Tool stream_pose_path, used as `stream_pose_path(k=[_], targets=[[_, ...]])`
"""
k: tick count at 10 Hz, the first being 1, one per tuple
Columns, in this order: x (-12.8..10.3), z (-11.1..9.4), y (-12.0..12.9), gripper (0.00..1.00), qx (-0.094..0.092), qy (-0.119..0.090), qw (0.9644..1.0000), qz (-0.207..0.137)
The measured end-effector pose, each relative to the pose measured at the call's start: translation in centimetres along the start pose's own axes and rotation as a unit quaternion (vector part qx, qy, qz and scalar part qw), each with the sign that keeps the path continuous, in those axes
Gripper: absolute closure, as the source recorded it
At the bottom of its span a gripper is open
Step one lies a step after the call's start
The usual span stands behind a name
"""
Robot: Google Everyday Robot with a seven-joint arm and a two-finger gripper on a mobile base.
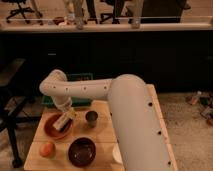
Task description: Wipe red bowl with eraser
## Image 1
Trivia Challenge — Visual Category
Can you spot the eraser block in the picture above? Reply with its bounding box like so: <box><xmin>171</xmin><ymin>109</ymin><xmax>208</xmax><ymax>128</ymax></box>
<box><xmin>53</xmin><ymin>114</ymin><xmax>70</xmax><ymax>131</ymax></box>

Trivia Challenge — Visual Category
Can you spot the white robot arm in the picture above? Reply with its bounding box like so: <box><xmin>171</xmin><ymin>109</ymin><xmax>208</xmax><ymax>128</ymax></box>
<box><xmin>39</xmin><ymin>69</ymin><xmax>174</xmax><ymax>171</ymax></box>

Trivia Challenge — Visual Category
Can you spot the red bowl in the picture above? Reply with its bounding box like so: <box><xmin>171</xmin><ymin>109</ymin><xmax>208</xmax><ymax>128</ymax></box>
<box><xmin>44</xmin><ymin>114</ymin><xmax>72</xmax><ymax>140</ymax></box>

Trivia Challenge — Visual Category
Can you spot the dark brown bowl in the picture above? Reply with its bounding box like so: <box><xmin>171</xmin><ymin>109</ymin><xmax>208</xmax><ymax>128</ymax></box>
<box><xmin>68</xmin><ymin>137</ymin><xmax>96</xmax><ymax>167</ymax></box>

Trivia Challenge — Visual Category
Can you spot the metal cup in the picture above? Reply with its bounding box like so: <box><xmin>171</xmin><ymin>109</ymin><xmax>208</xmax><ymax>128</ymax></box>
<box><xmin>85</xmin><ymin>111</ymin><xmax>98</xmax><ymax>127</ymax></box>

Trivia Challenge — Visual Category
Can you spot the green basket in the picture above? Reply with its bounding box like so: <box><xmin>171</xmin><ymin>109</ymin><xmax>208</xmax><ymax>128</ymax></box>
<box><xmin>42</xmin><ymin>73</ymin><xmax>93</xmax><ymax>108</ymax></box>

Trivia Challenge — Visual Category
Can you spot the orange fruit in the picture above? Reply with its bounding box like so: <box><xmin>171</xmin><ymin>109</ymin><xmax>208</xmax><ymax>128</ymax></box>
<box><xmin>39</xmin><ymin>142</ymin><xmax>55</xmax><ymax>158</ymax></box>

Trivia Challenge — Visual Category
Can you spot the white plate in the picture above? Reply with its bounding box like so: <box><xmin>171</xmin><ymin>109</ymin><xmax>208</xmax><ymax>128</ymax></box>
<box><xmin>112</xmin><ymin>144</ymin><xmax>123</xmax><ymax>164</ymax></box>

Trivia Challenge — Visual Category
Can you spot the black office chair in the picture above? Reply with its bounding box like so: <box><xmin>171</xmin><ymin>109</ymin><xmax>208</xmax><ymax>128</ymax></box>
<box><xmin>2</xmin><ymin>0</ymin><xmax>43</xmax><ymax>24</ymax></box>

